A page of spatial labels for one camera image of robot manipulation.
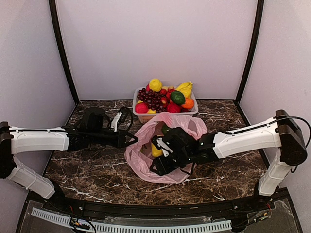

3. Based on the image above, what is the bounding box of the white plastic basket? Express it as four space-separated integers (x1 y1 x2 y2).
132 87 198 124

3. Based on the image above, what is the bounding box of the black front rail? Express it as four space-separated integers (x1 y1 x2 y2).
44 188 289 220

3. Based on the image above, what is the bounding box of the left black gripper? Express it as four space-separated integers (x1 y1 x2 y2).
88 129 138 149

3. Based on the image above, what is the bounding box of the pink fruit front left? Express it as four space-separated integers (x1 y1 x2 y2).
135 102 149 114

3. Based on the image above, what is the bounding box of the green lime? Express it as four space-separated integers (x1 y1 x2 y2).
171 91 185 105

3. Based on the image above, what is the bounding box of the large yellow lemon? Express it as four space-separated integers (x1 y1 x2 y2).
149 79 163 92

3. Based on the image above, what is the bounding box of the dark purple grape bunch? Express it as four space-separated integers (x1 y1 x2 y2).
137 88 164 113

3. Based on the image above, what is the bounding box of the yellow banana bunch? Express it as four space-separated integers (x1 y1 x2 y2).
187 81 193 89

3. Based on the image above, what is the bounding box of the black frame post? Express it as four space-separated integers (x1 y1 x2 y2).
235 0 264 105
48 0 80 105

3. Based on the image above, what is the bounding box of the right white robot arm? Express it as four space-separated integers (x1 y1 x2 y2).
150 110 308 211

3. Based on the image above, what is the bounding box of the orange fruit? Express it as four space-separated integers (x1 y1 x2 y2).
181 98 194 109

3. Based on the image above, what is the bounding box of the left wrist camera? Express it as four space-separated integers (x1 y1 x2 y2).
109 106 134 132

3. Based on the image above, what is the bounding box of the pink plastic bag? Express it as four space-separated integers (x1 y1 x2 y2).
124 112 207 184

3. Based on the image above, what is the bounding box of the green bag fruit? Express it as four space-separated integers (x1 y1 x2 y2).
161 124 171 135

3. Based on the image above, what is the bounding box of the white cable duct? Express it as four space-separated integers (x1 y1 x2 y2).
31 208 232 233

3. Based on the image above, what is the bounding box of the yellow fruit from bag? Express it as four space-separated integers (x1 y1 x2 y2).
175 82 192 99

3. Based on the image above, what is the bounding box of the left black frame post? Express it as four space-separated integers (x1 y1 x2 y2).
48 0 80 105

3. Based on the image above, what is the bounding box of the red fruit front right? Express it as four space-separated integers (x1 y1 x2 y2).
166 103 181 113

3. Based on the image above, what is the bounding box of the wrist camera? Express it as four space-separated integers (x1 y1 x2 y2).
151 135 173 157
109 106 134 132

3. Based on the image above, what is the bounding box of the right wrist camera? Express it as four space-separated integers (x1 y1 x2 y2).
151 135 173 157

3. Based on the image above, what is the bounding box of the right black frame post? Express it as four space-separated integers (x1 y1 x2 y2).
235 0 264 105

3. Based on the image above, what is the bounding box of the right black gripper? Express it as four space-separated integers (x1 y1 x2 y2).
150 149 193 175

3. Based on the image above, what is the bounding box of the small yellow lemon front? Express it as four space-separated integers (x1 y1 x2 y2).
147 109 156 114

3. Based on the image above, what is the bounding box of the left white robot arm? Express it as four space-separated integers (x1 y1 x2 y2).
0 121 138 212

